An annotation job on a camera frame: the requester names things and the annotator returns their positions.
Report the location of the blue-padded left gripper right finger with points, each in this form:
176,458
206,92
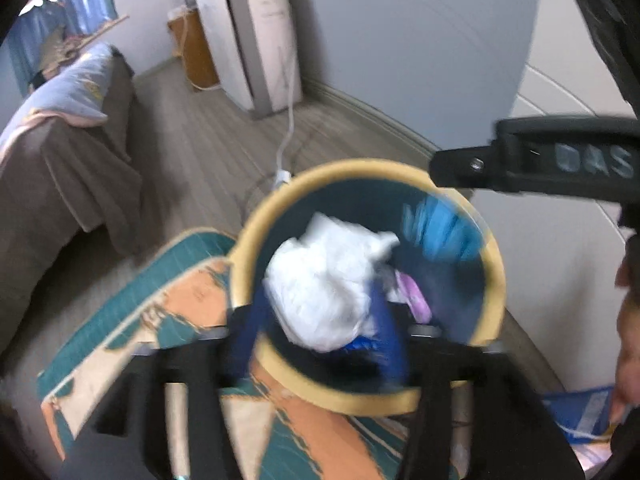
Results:
513,436

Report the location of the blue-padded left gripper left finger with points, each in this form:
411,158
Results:
240,329

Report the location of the blue face mask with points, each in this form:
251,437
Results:
441,231

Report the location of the purple snack wrapper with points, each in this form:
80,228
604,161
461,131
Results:
411,293

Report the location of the white tissue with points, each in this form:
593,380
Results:
319,284

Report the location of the person's right hand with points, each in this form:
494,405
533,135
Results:
627,375

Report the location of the blue plastic package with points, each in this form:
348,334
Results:
583,416

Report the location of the teal cream patterned rug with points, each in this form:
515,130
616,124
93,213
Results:
274,434

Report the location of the teal bin with yellow rim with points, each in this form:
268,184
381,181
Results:
467,298

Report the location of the bed with grey blanket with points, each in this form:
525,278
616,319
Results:
59,180

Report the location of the white power strip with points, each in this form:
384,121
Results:
281,177

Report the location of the light blue patterned quilt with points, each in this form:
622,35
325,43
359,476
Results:
76,96

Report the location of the white air purifier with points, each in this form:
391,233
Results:
253,46

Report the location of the wooden cabinet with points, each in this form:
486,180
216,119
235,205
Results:
191,48

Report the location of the blue curtain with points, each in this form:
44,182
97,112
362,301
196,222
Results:
44,17

